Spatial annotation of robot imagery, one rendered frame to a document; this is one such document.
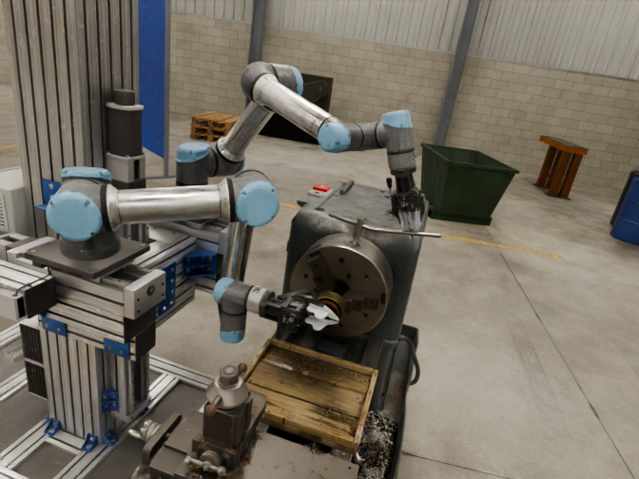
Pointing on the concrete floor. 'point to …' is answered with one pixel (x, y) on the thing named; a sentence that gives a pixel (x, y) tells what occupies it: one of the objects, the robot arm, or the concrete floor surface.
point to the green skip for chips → (462, 183)
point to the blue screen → (155, 77)
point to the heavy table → (559, 166)
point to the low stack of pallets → (212, 125)
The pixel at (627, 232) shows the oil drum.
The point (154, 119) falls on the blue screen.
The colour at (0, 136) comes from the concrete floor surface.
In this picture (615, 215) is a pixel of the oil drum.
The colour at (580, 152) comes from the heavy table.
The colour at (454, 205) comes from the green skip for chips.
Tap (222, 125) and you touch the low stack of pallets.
